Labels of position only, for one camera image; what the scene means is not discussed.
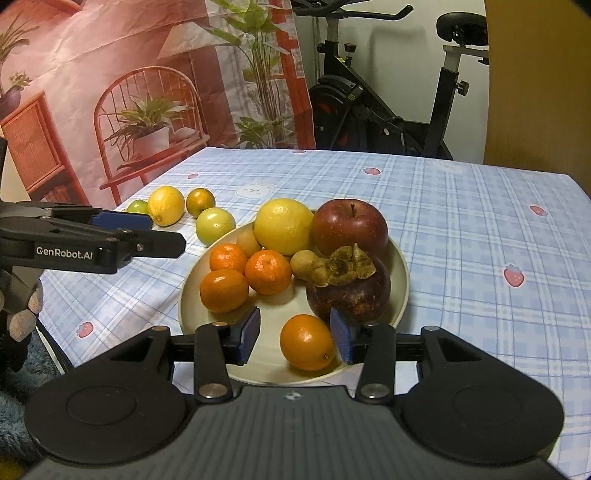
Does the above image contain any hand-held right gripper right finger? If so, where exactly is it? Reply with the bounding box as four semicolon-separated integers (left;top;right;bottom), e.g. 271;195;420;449
329;307;485;402

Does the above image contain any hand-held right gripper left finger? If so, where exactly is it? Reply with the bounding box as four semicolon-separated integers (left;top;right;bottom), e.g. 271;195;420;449
108;305;262;403

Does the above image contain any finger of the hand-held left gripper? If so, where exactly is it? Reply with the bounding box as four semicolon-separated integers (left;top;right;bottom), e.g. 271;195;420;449
111;227;187;269
48;205;154;232

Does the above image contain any small smooth orange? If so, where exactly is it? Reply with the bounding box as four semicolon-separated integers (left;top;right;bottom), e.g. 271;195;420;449
199;268;250;313
280;314;336;371

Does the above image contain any cream round plate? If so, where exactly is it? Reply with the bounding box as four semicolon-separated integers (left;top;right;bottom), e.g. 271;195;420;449
178;210;411;386

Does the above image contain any dark purple mangosteen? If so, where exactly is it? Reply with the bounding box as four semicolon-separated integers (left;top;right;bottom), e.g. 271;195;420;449
306;244;392;324

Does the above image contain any orange tangerine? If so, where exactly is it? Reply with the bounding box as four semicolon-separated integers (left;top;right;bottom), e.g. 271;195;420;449
209;243;249;274
245;250;293;296

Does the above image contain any tan longan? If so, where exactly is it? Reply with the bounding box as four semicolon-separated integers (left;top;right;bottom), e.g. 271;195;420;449
290;250;320;280
236;229;264;258

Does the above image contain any red apple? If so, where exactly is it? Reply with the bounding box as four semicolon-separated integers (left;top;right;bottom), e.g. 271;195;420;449
312;198;389;259

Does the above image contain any large yellow lemon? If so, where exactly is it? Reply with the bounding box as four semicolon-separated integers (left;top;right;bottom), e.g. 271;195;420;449
254;198;315;256

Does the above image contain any person's left hand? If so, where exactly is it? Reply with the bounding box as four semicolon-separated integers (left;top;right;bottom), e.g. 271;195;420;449
0;270;44;370

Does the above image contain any greenish orange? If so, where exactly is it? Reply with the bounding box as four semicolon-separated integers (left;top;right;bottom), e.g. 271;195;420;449
186;188;216;217

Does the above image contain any yellow-green apple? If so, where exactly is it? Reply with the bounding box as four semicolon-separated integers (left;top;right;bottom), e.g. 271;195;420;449
195;208;236;245

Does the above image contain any blue fluffy rug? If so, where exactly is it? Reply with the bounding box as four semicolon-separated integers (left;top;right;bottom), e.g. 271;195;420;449
0;332;63;467

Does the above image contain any blue plaid tablecloth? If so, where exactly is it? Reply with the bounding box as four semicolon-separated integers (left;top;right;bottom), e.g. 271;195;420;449
39;147;591;480

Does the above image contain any printed room backdrop cloth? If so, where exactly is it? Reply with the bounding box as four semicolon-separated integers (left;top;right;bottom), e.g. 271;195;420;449
0;0;317;208

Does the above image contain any black exercise bike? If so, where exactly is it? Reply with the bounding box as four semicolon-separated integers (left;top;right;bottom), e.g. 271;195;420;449
291;0;490;161

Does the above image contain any wooden door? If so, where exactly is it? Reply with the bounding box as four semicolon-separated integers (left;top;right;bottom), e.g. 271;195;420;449
482;0;591;195

